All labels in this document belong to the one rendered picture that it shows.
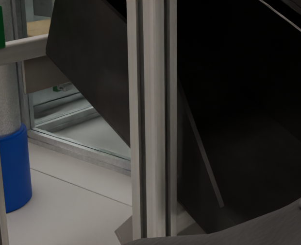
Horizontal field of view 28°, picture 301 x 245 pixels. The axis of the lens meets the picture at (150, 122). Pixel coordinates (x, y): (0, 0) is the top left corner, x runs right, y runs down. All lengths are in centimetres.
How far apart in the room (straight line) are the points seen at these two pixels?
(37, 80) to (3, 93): 64
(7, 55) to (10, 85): 69
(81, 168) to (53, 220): 25
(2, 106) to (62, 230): 25
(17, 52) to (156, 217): 19
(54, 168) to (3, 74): 33
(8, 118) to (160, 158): 85
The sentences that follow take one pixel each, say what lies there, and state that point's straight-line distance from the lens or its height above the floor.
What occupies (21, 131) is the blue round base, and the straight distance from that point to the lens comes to 120.
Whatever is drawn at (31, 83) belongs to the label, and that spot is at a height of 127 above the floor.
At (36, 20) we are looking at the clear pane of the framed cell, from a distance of 146.
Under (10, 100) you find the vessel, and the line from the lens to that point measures 116.
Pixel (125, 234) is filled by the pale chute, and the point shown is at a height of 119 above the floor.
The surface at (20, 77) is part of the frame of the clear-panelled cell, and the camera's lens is 153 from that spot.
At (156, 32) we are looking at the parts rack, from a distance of 31.
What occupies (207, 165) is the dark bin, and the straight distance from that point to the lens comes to 35.
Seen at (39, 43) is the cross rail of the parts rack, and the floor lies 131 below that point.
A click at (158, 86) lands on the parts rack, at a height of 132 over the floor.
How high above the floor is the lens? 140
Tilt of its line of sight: 19 degrees down
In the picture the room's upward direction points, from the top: 1 degrees counter-clockwise
